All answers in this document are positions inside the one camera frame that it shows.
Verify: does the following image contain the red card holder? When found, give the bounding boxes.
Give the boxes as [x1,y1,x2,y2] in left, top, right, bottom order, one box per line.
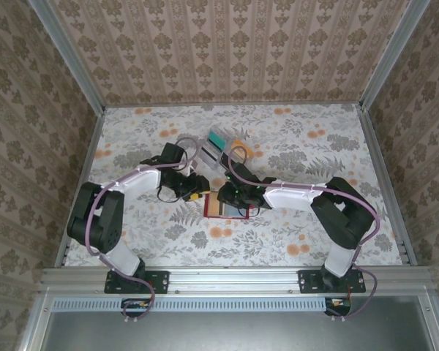
[203,191,251,222]

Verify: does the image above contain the white VIP card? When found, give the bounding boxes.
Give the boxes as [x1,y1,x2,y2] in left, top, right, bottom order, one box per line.
[200,146,222,168]

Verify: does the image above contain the clear acrylic card box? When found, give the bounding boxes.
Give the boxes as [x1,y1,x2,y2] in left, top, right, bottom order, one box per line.
[200,125,256,175]

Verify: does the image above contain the teal card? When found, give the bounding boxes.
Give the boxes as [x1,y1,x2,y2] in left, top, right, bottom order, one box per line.
[206,130,228,148]

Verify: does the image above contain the orange card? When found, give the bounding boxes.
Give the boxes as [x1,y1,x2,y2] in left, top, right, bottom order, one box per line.
[230,137,254,154]

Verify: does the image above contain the floral table cover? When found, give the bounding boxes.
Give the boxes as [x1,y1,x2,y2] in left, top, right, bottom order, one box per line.
[64,104,403,268]

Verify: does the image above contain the grey metal sheet panel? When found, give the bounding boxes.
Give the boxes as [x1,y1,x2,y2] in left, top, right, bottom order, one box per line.
[40,295,432,351]

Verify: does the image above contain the aluminium mounting rail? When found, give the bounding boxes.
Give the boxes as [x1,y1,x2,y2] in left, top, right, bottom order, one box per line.
[40,266,435,294]

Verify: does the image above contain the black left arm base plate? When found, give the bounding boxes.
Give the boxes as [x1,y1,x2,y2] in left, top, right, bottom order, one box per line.
[104,269,169,294]

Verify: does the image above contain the aluminium table side rail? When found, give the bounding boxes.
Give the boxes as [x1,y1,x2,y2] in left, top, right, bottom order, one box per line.
[54,108,106,268]
[357,105,419,266]

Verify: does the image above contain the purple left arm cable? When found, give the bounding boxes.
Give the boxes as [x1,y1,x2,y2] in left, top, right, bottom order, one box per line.
[86,137,203,325]

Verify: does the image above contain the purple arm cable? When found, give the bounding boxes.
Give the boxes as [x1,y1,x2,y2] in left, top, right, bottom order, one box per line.
[227,146,380,322]
[86,137,203,325]

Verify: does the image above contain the white slotted cable duct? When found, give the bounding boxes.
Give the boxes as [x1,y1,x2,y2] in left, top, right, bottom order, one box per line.
[53,297,329,312]

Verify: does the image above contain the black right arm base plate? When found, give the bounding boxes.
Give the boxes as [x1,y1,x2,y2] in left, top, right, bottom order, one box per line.
[299,269,367,294]

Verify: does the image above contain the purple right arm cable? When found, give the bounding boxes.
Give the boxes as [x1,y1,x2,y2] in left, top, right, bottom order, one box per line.
[227,146,380,322]

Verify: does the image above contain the aluminium frame post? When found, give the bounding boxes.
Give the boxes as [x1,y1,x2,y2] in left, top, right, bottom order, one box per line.
[358,0,431,110]
[27,0,107,113]

